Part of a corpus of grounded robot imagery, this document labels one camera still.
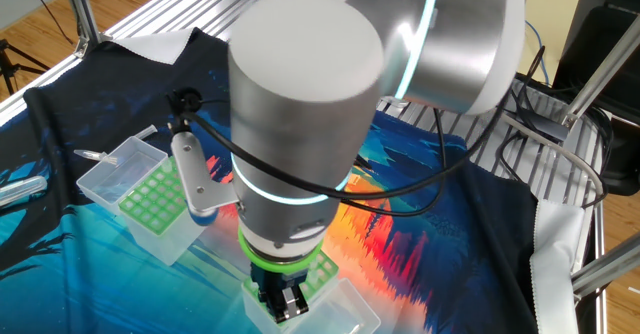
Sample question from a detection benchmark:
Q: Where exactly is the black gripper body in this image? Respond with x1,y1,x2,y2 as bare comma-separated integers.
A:
249,265,309,306

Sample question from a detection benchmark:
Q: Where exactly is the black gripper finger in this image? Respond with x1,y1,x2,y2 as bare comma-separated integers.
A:
258,288,279,320
277,284,309,323

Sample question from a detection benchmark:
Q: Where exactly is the clear box green tip rack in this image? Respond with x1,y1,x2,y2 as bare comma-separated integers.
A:
76,134,214,268
242,250,382,334

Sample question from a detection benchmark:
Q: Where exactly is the printed sunset landscape cloth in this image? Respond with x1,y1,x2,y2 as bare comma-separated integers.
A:
0,26,586,334

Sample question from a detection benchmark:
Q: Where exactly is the slim blue-capped conical tube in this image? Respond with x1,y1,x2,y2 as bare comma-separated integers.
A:
73,148,121,168

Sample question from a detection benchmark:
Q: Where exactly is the black tripod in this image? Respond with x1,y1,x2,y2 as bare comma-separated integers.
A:
0,38,51,98

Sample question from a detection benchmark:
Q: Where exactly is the black office chair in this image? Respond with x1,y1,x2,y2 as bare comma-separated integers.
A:
552,0,640,125

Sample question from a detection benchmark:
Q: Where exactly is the green flange adapter ring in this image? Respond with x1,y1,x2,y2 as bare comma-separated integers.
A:
237,226,324,275

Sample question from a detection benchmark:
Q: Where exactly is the wrist camera on silver bracket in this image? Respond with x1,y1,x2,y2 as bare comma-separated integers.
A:
169,131,241,227

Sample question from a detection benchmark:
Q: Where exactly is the black camera cable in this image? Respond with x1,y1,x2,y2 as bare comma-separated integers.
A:
166,87,516,201

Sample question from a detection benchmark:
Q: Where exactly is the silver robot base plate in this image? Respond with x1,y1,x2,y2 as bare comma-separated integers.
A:
375,98,421,120

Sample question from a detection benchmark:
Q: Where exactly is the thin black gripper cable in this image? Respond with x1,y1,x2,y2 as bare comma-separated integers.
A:
339,107,449,219

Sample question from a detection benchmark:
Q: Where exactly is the grey cable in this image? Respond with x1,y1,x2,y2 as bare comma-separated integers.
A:
499,113,607,200

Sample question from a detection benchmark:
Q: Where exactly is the black cable with adapter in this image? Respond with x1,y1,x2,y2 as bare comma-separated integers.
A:
494,43,614,210

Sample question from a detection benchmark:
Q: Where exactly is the aluminium frame beam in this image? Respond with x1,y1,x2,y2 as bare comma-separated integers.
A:
571,232,640,298

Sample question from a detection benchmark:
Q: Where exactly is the blue cable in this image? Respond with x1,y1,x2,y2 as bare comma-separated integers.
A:
524,21,551,86

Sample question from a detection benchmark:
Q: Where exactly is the slanted aluminium frame post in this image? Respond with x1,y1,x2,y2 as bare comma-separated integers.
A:
557,16,640,129

